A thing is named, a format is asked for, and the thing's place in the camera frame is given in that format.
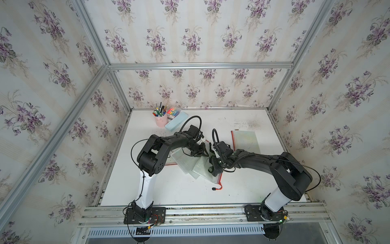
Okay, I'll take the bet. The white ventilation grille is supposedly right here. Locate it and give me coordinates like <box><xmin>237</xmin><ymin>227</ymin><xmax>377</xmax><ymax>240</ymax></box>
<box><xmin>87</xmin><ymin>224</ymin><xmax>265</xmax><ymax>239</ymax></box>

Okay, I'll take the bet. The aluminium mounting rail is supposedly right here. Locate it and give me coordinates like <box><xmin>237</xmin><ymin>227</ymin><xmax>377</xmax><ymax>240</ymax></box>
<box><xmin>76</xmin><ymin>202</ymin><xmax>331</xmax><ymax>228</ymax></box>

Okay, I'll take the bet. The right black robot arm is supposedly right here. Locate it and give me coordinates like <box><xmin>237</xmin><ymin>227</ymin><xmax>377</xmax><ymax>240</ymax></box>
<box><xmin>208</xmin><ymin>129</ymin><xmax>313</xmax><ymax>222</ymax></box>

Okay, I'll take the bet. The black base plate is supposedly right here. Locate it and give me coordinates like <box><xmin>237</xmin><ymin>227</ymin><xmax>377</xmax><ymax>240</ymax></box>
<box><xmin>244</xmin><ymin>204</ymin><xmax>288</xmax><ymax>222</ymax></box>
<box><xmin>123</xmin><ymin>206</ymin><xmax>167</xmax><ymax>225</ymax></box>

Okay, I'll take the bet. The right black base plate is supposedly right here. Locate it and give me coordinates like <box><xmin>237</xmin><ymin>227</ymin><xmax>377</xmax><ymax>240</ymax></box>
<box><xmin>244</xmin><ymin>204</ymin><xmax>288</xmax><ymax>222</ymax></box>

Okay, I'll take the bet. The pink pen cup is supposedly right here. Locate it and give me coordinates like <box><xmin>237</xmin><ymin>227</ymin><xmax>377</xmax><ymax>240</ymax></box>
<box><xmin>155</xmin><ymin>114</ymin><xmax>169</xmax><ymax>128</ymax></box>

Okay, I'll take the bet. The colourful marker box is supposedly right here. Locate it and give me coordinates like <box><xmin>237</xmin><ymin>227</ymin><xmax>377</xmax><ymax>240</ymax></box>
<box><xmin>166</xmin><ymin>107</ymin><xmax>181</xmax><ymax>120</ymax></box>

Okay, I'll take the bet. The mesh document bag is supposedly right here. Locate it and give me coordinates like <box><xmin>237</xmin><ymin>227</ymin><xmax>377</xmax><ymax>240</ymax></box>
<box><xmin>172</xmin><ymin>149</ymin><xmax>221</xmax><ymax>189</ymax></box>
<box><xmin>166</xmin><ymin>155</ymin><xmax>177</xmax><ymax>165</ymax></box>
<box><xmin>232</xmin><ymin>130</ymin><xmax>261</xmax><ymax>154</ymax></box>

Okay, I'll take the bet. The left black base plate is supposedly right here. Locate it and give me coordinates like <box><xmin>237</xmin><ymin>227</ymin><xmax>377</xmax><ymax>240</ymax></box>
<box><xmin>123</xmin><ymin>206</ymin><xmax>167</xmax><ymax>225</ymax></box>

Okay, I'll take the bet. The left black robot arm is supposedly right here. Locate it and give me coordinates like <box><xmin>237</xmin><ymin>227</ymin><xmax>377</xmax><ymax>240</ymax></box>
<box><xmin>128</xmin><ymin>115</ymin><xmax>209</xmax><ymax>216</ymax></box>

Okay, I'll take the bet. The light blue pencil case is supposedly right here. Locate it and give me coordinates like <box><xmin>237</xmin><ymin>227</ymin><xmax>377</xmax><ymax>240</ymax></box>
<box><xmin>165</xmin><ymin>111</ymin><xmax>189</xmax><ymax>131</ymax></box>

